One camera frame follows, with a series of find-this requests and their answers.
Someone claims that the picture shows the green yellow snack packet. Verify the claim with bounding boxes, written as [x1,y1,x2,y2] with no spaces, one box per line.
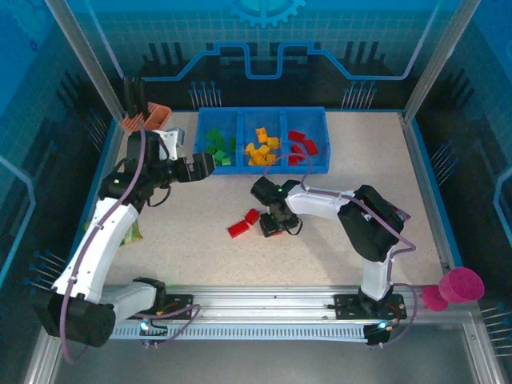
[122,218,144,244]

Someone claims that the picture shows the blue three-compartment bin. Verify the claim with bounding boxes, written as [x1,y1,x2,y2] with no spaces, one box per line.
[192,106,332,176]

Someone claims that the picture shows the orange plastic organizer container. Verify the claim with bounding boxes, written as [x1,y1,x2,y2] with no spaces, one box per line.
[121,102,172,132]

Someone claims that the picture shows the black stick tool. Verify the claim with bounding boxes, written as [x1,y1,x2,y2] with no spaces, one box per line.
[122,77,134,117]
[134,77,147,115]

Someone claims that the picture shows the black controller box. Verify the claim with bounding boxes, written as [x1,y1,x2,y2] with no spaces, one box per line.
[366,322,395,347]

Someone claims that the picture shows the small pink foam cylinder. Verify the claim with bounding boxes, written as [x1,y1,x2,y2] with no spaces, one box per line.
[421,284,450,312]

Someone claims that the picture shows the pink plastic cup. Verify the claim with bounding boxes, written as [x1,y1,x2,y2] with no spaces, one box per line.
[438,266,486,304]

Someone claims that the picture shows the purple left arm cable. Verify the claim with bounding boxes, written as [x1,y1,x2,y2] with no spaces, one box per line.
[58,122,201,364]

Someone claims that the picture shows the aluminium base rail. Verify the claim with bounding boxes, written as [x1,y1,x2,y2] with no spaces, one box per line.
[99,284,479,321]

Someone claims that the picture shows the slotted white cable duct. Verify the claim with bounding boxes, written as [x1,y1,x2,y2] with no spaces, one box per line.
[111,322,369,342]

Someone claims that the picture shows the aluminium frame post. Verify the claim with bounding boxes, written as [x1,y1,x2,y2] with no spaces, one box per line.
[43,0,127,123]
[402,0,483,121]

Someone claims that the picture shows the aluminium side rail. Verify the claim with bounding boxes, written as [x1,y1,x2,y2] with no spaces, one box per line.
[398,111,459,271]

